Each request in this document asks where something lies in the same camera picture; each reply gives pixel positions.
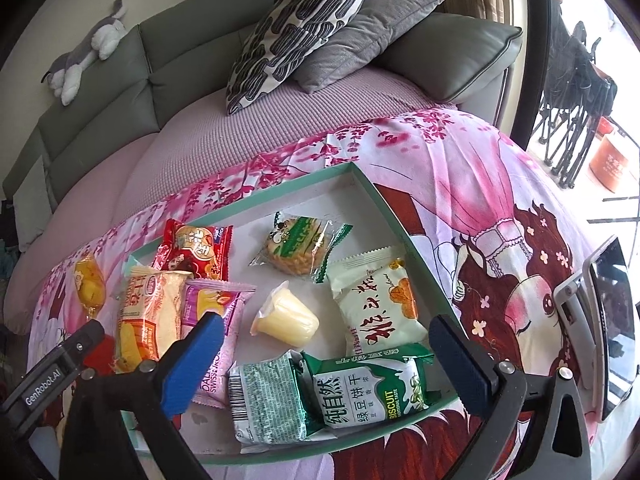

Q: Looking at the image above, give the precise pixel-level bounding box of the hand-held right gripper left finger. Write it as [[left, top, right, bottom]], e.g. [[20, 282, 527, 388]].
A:
[[60, 311, 227, 480]]

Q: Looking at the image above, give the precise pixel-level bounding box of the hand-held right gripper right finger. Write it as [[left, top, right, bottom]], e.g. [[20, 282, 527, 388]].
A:
[[429, 314, 601, 480]]

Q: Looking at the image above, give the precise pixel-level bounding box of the purple swiss roll packet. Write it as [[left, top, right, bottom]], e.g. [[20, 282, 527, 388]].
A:
[[180, 280, 258, 408]]

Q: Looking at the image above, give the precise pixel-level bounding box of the orange cake packet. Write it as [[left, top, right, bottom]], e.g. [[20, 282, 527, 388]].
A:
[[114, 270, 193, 376]]

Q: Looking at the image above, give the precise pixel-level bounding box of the green biscuit packet with barcode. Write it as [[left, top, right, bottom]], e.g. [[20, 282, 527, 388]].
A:
[[227, 350, 326, 443]]

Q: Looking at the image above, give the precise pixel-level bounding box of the green and white biscuit packet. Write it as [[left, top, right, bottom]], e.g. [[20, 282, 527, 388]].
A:
[[300, 342, 436, 433]]

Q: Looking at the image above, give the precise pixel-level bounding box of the pale yellow jelly cup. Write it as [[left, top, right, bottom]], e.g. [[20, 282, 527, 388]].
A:
[[250, 280, 321, 348]]

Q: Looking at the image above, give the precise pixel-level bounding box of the red zigzag-edged biscuit packet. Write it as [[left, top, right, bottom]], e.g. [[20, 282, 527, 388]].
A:
[[152, 217, 235, 283]]

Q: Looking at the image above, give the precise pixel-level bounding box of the teal-edged cardboard tray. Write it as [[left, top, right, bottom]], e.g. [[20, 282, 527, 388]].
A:
[[120, 160, 466, 466]]

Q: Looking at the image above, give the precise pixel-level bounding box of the clear packet of round biscuits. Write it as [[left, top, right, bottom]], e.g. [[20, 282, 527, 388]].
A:
[[248, 212, 353, 286]]

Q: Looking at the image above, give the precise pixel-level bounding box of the cream packet with orange leaf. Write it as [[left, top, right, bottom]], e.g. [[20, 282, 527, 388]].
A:
[[325, 245, 436, 358]]

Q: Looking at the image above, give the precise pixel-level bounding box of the yellow snack packet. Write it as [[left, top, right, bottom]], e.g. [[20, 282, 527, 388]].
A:
[[74, 255, 108, 321]]

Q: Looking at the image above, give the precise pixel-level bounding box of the smartphone in holder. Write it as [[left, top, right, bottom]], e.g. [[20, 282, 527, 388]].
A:
[[552, 234, 640, 423]]

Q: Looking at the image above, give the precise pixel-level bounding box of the pink printed blanket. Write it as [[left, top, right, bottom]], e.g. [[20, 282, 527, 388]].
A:
[[27, 105, 616, 480]]

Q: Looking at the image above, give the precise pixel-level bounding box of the light grey cushion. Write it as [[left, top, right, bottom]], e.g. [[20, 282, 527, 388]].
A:
[[15, 155, 56, 253]]

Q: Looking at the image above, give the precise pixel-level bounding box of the pink ribbed sofa cover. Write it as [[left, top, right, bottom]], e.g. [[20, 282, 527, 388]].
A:
[[7, 67, 458, 336]]

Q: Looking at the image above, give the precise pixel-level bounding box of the orange bucket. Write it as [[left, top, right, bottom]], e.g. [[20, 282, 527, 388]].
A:
[[589, 132, 638, 193]]

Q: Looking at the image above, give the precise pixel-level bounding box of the black folding chair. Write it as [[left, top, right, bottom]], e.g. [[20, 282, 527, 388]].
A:
[[530, 20, 618, 191]]

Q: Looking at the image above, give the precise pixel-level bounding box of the grey-green leather sofa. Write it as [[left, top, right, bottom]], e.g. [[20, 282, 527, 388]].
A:
[[0, 10, 526, 253]]

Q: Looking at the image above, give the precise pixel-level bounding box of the grey and white plush cat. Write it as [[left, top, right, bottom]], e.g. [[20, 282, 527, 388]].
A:
[[41, 0, 128, 107]]

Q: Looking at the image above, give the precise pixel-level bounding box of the grey pillow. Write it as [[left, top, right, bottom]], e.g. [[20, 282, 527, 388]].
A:
[[290, 0, 448, 93]]

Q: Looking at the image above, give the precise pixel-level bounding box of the black and white patterned pillow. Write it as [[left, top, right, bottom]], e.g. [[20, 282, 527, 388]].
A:
[[225, 0, 368, 117]]

